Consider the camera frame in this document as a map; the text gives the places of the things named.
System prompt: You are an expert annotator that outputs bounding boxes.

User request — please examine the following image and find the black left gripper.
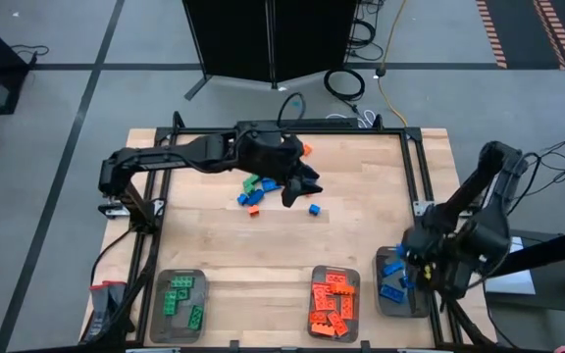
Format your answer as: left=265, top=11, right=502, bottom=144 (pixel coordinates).
left=235, top=125, right=324, bottom=208

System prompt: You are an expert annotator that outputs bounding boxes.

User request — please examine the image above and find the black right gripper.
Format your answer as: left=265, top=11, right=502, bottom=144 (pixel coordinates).
left=402, top=215, right=475, bottom=315

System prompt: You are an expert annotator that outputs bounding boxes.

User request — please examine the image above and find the transparent grey plastic bin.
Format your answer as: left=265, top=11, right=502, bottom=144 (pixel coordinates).
left=372, top=245, right=434, bottom=319
left=148, top=268, right=209, bottom=345
left=306, top=264, right=362, bottom=344

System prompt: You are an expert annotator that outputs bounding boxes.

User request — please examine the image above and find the black flat bar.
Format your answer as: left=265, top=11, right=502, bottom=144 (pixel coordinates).
left=235, top=117, right=360, bottom=129

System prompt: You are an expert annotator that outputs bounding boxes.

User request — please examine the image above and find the white paper sheet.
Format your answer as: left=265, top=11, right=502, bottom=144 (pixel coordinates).
left=483, top=234, right=538, bottom=296

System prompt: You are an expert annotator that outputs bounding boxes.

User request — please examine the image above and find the black stand beam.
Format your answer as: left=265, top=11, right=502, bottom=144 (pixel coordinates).
left=488, top=224, right=565, bottom=280

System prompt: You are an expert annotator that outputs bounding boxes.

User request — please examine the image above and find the black fabric partition panel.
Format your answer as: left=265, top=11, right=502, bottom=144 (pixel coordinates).
left=181, top=0, right=273, bottom=102
left=271, top=0, right=361, bottom=83

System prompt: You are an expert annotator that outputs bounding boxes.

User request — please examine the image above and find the black red-topped device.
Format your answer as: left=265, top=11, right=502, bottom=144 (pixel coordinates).
left=87, top=279, right=128, bottom=343

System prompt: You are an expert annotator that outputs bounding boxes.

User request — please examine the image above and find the silver metal mounting bracket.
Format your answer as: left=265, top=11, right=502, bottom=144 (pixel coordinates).
left=98, top=201, right=131, bottom=220
left=412, top=199, right=436, bottom=218

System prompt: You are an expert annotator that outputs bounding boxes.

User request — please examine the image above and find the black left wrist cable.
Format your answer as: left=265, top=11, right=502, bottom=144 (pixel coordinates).
left=276, top=91, right=307, bottom=129

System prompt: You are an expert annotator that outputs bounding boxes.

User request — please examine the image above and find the white cable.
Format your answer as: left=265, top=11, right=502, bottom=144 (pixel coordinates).
left=325, top=109, right=378, bottom=129

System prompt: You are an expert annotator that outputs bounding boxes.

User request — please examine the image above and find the coiled black floor cable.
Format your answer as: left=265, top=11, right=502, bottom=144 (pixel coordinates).
left=323, top=68, right=367, bottom=102

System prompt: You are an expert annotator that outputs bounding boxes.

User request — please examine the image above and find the black partition post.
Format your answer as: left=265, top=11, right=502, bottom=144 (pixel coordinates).
left=267, top=0, right=279, bottom=91

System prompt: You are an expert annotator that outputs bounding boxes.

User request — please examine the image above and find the black floor cable bundle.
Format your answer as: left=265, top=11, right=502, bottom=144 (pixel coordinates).
left=348, top=0, right=386, bottom=63

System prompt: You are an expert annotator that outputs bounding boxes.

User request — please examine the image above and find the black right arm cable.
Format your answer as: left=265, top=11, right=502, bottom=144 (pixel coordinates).
left=517, top=136, right=565, bottom=217

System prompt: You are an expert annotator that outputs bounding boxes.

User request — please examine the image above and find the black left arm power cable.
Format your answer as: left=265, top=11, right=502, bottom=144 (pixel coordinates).
left=89, top=227, right=136, bottom=285

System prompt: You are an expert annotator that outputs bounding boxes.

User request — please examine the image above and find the thin black floor cable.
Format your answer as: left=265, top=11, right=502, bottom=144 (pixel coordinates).
left=10, top=43, right=51, bottom=66

